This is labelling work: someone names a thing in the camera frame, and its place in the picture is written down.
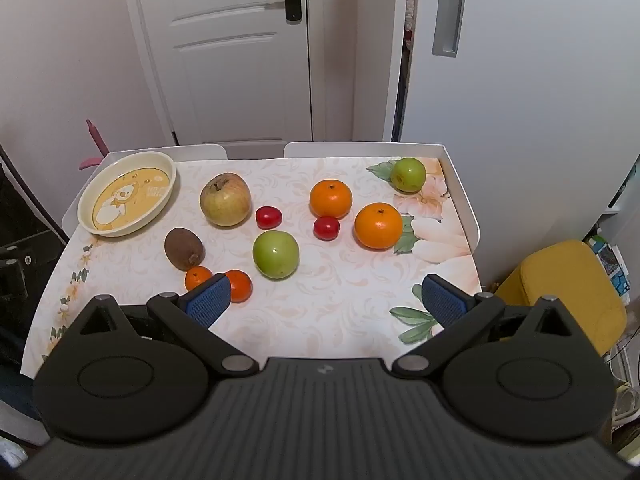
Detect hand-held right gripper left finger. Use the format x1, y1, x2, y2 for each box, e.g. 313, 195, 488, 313
75, 273, 260, 376

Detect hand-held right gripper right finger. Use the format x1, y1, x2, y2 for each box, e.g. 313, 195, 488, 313
391, 273, 576, 378

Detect small tangerine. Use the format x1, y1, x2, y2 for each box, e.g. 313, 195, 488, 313
184, 266, 214, 292
224, 270, 253, 304

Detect brown kiwi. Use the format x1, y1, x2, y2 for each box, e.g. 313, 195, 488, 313
164, 227, 205, 271

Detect green apple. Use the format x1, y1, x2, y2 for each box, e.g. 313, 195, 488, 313
252, 230, 300, 280
390, 157, 427, 193

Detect large orange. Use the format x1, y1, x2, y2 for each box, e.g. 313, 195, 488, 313
309, 179, 353, 220
354, 203, 404, 250

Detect large yellow-green apple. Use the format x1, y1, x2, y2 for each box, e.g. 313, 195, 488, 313
200, 173, 252, 227

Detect cream duck print dish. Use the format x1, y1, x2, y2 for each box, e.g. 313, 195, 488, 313
77, 150, 178, 237

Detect red cherry tomato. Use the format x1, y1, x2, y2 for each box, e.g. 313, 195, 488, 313
313, 216, 341, 241
255, 206, 283, 229

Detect white rimmed table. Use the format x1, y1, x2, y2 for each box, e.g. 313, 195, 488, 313
20, 141, 483, 376

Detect yellow stool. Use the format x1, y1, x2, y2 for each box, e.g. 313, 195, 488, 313
495, 240, 627, 356

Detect blue printed packet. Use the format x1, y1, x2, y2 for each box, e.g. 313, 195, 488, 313
587, 235, 632, 306

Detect pink plastic stick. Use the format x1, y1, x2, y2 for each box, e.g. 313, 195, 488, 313
80, 119, 108, 169

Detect black mesh chair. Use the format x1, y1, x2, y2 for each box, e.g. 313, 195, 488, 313
0, 145, 68, 361

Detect white refrigerator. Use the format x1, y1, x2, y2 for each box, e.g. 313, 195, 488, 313
400, 0, 640, 291

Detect white panel door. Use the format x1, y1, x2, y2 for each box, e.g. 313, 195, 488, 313
120, 0, 321, 161

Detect patterned cloth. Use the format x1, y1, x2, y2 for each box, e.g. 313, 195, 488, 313
403, 0, 419, 51

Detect white cables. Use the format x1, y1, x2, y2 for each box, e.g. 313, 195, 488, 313
604, 327, 640, 423

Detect grey refrigerator handle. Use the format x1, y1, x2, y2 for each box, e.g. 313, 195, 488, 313
432, 0, 469, 57

